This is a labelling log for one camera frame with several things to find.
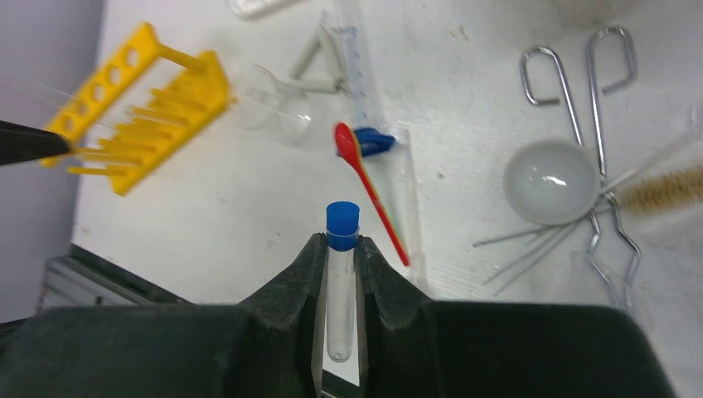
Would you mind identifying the yellow test tube rack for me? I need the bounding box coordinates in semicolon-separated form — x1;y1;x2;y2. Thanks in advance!
45;22;238;196

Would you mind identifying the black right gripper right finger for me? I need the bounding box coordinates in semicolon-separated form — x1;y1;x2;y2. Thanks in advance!
355;237;675;397

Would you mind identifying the white evaporating dish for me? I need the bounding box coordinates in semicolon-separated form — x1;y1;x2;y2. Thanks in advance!
502;138;601;226

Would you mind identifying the clear glass stirring rod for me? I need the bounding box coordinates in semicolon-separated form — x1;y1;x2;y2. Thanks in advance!
398;129;429;292

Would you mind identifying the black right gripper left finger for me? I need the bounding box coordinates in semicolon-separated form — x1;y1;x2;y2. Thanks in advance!
1;233;327;397

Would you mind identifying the brown test tube brush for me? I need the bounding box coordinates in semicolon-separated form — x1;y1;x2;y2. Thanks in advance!
472;164;703;298

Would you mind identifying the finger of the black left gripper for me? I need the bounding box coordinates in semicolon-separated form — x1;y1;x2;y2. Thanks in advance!
1;120;71;166

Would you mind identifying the large clear test tube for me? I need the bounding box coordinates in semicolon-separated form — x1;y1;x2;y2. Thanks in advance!
1;71;87;133

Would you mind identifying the blue capped test tube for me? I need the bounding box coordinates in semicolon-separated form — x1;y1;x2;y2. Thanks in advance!
326;201;360;363

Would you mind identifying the white bin lid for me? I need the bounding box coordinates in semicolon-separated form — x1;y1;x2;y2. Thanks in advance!
225;0;298;21

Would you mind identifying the clear watch glass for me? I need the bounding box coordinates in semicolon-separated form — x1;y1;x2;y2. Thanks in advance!
230;65;313;146

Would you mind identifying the graduated cylinder blue base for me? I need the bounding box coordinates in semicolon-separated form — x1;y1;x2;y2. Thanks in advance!
336;1;396;158

